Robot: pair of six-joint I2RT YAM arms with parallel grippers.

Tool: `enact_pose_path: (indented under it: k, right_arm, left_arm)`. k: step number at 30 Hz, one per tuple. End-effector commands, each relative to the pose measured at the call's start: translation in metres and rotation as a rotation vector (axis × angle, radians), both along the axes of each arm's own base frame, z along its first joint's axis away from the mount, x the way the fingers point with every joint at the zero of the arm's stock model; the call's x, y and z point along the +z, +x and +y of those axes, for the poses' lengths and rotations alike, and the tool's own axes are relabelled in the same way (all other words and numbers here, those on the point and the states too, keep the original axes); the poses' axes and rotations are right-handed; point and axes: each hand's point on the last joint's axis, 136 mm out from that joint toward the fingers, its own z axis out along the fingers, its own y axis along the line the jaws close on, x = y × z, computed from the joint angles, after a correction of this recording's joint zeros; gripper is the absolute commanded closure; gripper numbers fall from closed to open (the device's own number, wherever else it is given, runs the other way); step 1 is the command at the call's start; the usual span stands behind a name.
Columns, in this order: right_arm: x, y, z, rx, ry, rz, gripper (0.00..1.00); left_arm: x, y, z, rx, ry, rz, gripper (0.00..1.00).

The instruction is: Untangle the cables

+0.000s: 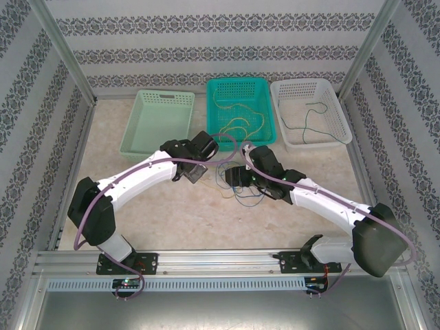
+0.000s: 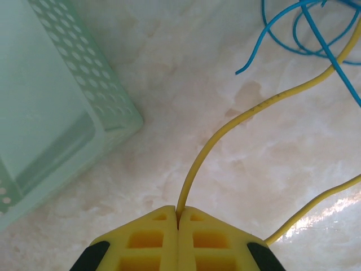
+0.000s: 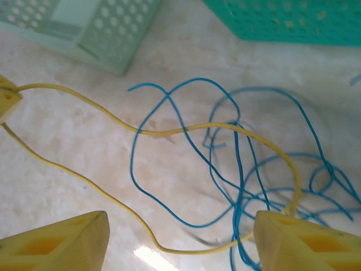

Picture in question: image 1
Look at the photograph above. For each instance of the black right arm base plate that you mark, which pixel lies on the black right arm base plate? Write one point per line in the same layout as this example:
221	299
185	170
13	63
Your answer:
290	263

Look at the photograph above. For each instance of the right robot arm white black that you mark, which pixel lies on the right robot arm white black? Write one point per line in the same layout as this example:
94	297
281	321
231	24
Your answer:
330	203

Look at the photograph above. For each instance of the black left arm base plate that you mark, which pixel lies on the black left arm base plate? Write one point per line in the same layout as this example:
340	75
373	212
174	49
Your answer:
148	263

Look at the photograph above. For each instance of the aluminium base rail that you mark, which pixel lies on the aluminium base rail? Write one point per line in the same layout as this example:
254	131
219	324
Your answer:
220	261

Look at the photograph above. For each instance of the white perforated plastic basket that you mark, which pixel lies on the white perforated plastic basket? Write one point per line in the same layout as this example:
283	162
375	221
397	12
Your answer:
309	89

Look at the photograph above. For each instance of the teal perforated plastic basket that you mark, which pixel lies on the teal perforated plastic basket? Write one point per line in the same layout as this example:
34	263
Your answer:
240	86

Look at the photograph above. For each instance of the aluminium frame post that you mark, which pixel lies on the aluminium frame post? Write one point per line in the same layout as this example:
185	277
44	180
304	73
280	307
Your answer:
62	48
369	48

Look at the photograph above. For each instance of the small left circuit board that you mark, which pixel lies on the small left circuit board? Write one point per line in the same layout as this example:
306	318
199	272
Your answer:
126	283

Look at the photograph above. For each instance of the small right circuit board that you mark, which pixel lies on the small right circuit board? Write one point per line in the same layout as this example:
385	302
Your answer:
318	284

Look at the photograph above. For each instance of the light green perforated plastic basket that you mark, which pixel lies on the light green perforated plastic basket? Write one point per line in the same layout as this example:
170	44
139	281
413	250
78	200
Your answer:
154	120

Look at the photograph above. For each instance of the grey metal front panel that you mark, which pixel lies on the grey metal front panel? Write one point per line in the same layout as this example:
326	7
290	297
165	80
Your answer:
220	313

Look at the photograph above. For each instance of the small circuit board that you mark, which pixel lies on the small circuit board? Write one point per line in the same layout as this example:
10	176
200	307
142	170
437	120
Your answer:
318	284
126	283

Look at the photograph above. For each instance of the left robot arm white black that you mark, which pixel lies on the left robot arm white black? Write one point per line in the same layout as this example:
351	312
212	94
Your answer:
137	175

